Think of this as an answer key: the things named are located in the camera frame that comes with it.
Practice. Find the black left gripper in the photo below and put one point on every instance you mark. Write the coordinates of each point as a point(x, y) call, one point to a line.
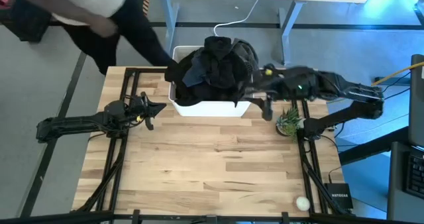
point(137, 106)

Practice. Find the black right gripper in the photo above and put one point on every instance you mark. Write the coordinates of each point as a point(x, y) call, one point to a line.
point(285, 83)

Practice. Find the black garment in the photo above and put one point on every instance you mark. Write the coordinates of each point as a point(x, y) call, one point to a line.
point(218, 68)

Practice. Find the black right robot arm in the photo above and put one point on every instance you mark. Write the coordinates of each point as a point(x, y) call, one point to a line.
point(348, 85)

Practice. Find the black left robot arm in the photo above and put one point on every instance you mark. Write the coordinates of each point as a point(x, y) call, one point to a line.
point(73, 123)

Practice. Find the small green potted plant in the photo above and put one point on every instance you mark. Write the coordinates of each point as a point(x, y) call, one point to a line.
point(289, 121)

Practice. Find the dark grey garment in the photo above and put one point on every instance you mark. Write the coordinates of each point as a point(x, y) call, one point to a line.
point(248, 56)

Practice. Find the white plastic bin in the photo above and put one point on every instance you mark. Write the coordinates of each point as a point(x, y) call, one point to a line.
point(205, 109)

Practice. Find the dark blue garment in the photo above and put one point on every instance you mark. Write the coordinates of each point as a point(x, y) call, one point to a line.
point(195, 73)

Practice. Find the person's hand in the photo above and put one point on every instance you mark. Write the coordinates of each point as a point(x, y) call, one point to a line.
point(103, 27)

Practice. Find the white ball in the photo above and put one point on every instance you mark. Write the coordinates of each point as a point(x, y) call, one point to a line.
point(302, 203)

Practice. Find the orange black striped tape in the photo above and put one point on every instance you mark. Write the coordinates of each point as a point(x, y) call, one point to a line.
point(146, 4)

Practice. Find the black network router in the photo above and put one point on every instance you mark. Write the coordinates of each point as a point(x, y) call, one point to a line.
point(338, 197)

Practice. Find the person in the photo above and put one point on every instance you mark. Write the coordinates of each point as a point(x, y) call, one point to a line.
point(86, 2)

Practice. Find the black monitor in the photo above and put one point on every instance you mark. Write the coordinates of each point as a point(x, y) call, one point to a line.
point(416, 101)

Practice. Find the black plastic crate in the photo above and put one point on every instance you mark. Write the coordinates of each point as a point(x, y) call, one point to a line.
point(26, 22)

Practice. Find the dark grey workstation stand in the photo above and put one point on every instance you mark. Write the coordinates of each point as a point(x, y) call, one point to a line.
point(397, 184)

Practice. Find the black keyboard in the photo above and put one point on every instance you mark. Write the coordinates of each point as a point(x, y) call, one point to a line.
point(415, 177)

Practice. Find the black aluminium frame rail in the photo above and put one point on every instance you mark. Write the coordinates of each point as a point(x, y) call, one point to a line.
point(311, 171)
point(114, 157)

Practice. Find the black aluminium frame crossbar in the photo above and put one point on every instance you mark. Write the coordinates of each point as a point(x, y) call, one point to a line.
point(212, 218)

